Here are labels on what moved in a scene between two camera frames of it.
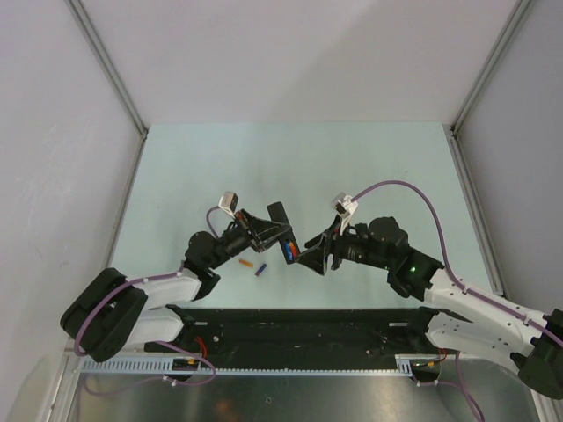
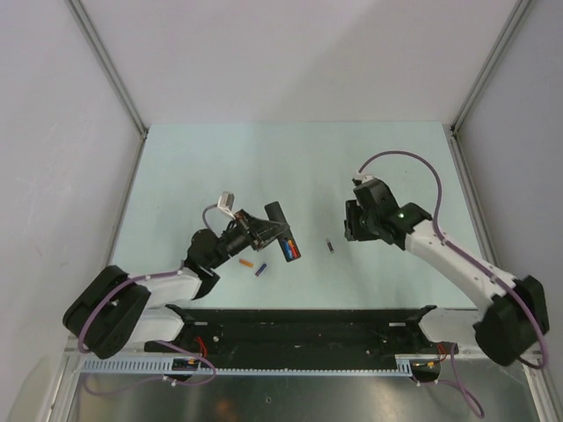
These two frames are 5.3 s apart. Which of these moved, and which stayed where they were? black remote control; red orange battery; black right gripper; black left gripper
Moved: black right gripper
Stayed: red orange battery; black remote control; black left gripper
